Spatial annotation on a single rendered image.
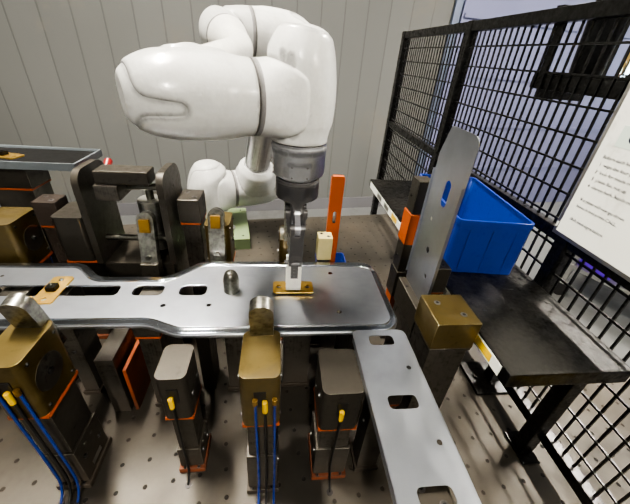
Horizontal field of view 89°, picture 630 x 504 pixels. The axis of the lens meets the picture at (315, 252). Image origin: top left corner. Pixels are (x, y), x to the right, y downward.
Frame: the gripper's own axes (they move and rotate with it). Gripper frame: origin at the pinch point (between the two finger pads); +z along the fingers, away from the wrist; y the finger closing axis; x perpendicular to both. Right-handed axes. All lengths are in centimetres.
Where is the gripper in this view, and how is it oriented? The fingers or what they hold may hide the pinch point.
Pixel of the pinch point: (293, 271)
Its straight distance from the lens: 65.9
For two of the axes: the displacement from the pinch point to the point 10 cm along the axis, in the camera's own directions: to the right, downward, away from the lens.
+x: 9.9, 0.1, 1.2
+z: -0.7, 8.5, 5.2
